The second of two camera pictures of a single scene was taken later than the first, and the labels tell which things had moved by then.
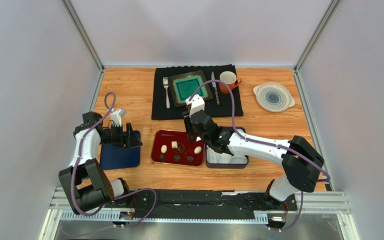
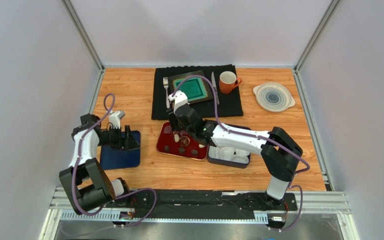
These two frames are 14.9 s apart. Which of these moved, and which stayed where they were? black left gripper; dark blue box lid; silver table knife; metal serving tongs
Moved: metal serving tongs
Stayed: black left gripper; silver table knife; dark blue box lid
